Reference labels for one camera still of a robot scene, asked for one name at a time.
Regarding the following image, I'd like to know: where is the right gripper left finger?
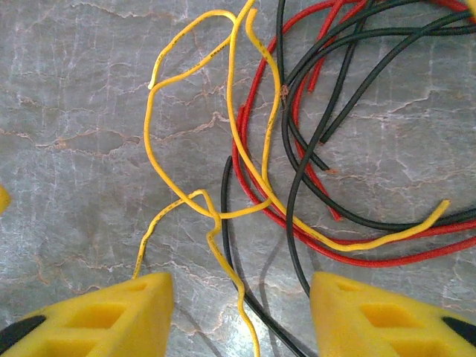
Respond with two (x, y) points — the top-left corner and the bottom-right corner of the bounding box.
(0, 271), (175, 357)

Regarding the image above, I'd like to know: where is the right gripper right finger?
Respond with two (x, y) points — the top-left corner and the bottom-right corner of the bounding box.
(309, 271), (476, 357)

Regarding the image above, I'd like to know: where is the bundle of coloured cables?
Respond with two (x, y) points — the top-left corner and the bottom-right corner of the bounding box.
(231, 0), (476, 268)

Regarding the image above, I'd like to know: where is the black cable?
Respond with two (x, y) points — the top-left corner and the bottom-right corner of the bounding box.
(221, 155), (309, 357)
(278, 0), (476, 298)

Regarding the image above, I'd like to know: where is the yellow cable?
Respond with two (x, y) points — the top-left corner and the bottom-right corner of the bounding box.
(143, 0), (261, 357)
(147, 10), (451, 253)
(132, 7), (282, 280)

